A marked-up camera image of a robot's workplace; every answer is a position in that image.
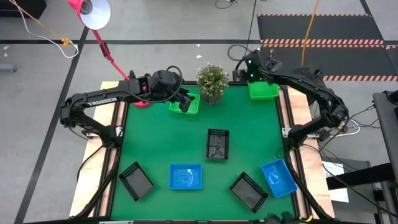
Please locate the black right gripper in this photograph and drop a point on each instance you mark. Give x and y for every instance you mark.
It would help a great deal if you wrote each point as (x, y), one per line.
(258, 67)

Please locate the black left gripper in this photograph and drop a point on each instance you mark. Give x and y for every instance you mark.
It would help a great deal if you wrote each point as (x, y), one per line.
(169, 85)

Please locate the green plastic basket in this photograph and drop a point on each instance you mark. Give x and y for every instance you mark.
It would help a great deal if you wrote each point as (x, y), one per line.
(195, 107)
(264, 91)

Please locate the black plastic basket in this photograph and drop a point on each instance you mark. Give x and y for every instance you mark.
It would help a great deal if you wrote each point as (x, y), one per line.
(136, 182)
(217, 144)
(248, 193)

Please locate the blue plastic basket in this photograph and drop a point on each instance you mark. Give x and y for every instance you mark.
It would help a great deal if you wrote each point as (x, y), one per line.
(185, 176)
(278, 179)

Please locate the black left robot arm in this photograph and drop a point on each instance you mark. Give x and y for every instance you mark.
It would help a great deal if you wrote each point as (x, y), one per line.
(102, 101)

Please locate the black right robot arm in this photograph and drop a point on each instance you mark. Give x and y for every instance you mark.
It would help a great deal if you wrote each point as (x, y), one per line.
(311, 82)

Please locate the potted artificial plant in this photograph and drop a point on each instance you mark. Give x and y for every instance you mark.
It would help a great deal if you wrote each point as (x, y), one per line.
(213, 81)

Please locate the black mat with striped edge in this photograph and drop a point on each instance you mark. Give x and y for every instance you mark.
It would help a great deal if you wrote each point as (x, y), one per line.
(357, 60)
(342, 28)

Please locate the red desk lamp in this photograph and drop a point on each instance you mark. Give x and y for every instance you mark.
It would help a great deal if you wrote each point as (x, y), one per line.
(94, 15)

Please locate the wooden side board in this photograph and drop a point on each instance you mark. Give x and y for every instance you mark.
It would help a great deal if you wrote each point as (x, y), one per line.
(321, 189)
(84, 193)

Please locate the dark grey desk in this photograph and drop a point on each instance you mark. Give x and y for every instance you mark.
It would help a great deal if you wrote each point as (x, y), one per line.
(388, 124)

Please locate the black bar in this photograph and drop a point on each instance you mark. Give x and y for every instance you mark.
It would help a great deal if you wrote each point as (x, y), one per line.
(363, 175)

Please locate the white paper sheet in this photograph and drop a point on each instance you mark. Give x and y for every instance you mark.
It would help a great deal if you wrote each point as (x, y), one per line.
(339, 196)

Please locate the grey floor object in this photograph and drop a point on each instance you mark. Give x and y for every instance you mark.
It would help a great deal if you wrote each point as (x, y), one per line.
(7, 68)

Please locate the black box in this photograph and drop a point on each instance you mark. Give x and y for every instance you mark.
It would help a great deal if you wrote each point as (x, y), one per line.
(21, 7)

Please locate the black aluminium table frame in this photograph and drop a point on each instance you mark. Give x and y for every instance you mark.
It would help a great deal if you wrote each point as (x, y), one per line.
(217, 221)

